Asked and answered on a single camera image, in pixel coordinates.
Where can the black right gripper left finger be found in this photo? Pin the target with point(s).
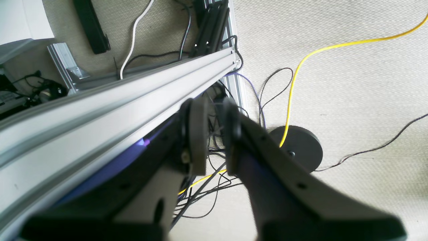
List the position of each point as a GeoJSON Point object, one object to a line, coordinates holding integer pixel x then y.
{"type": "Point", "coordinates": [133, 197]}

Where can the black round stand base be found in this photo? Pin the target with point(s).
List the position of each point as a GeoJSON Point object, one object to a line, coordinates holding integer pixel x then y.
{"type": "Point", "coordinates": [303, 148]}

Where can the aluminium frame rail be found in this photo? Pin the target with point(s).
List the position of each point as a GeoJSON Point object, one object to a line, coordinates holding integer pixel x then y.
{"type": "Point", "coordinates": [48, 150]}

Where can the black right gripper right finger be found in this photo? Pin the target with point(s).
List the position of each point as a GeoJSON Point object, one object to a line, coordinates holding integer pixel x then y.
{"type": "Point", "coordinates": [289, 204]}

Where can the black power strip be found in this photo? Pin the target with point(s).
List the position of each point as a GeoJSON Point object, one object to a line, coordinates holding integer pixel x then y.
{"type": "Point", "coordinates": [97, 39]}

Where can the aluminium frame leg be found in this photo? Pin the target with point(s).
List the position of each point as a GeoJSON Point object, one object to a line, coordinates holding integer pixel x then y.
{"type": "Point", "coordinates": [67, 67]}

